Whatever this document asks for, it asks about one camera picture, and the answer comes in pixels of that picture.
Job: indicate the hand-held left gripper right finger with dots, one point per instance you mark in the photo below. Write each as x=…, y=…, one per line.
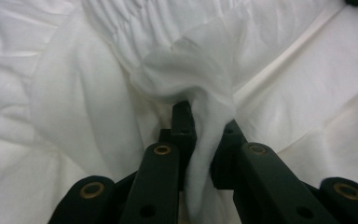
x=227, y=155

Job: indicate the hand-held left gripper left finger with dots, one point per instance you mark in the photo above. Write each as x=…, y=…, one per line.
x=183, y=137

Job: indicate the white tiered skirt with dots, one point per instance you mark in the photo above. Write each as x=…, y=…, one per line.
x=84, y=93

